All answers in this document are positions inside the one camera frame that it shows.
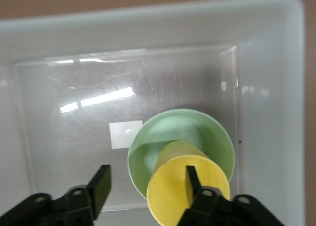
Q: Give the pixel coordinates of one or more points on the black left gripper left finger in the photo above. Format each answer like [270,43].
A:
[98,186]

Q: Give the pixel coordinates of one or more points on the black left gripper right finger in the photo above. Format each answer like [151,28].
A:
[209,206]

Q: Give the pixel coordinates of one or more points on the yellow plastic cup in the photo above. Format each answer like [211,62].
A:
[170,181]

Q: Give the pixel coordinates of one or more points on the green plastic bowl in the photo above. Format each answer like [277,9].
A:
[172,127]

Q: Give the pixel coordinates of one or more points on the clear plastic box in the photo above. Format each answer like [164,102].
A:
[74,33]

